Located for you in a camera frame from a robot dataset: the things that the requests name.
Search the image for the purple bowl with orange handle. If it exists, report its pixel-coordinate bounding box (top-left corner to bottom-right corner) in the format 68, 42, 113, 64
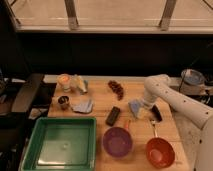
102, 120, 133, 158

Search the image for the brown grape bunch toy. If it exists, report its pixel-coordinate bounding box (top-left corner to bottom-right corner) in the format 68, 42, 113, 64
108, 80, 124, 100

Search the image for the crumpled blue grey cloth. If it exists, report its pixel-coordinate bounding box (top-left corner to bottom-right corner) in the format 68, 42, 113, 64
72, 99, 93, 114

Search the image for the black chair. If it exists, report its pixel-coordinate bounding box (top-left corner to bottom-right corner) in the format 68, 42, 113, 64
0, 73, 44, 156

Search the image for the black rectangular block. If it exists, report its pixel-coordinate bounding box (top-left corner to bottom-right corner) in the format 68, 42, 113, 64
106, 106, 120, 126

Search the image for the orange lidded jar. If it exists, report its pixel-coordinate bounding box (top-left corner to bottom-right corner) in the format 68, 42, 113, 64
57, 74, 71, 92

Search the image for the orange pan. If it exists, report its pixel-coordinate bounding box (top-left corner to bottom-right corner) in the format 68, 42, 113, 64
145, 120, 175, 169

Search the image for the green plastic tray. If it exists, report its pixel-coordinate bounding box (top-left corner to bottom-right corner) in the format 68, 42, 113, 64
21, 117, 96, 171

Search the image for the blue sponge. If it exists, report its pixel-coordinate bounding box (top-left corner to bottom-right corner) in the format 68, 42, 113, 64
128, 99, 141, 118

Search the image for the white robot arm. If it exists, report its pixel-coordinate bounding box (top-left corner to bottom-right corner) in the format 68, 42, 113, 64
139, 74, 213, 171

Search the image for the small dark metal cup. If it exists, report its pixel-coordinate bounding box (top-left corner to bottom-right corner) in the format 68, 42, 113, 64
58, 96, 70, 110

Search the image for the black handled brush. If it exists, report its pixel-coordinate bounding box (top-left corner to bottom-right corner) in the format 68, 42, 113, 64
151, 105, 162, 122

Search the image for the grey round bowl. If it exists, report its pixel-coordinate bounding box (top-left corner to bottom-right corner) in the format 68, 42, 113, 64
181, 69, 205, 86

